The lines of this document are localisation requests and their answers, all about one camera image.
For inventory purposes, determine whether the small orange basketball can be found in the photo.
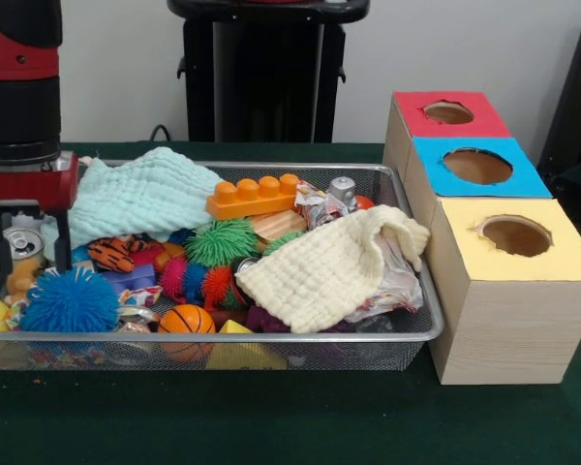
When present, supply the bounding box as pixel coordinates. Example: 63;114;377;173
157;304;217;335

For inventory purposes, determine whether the tan plush toy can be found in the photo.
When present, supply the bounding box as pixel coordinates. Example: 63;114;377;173
4;259;43;304

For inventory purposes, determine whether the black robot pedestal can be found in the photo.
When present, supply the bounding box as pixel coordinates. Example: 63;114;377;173
167;0;372;144

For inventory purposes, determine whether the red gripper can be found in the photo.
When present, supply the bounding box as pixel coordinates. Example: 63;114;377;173
0;150;80;273

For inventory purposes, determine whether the mint green waffle cloth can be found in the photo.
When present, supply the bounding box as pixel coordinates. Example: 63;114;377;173
41;146;227;262

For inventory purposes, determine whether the shallow wire mesh bin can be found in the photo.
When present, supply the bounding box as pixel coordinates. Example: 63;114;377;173
0;159;445;372

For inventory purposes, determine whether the cream waffle cloth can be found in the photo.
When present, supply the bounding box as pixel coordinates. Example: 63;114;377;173
234;203;432;334

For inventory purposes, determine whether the silver tin can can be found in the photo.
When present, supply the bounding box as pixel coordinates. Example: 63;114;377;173
4;226;46;272

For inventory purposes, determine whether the wooden box with three holes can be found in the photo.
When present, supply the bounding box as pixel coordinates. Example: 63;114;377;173
382;89;581;387

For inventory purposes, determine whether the green spiky rubber ball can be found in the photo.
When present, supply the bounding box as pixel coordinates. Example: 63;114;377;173
183;217;260;268

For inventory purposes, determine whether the blue spiky rubber ball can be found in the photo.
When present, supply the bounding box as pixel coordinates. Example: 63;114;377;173
19;265;121;333

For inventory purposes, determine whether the orange toy building brick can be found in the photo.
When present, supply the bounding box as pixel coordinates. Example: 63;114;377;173
205;172;302;221

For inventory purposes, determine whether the orange striped tiger plush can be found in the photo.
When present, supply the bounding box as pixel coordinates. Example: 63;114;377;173
87;235;149;273

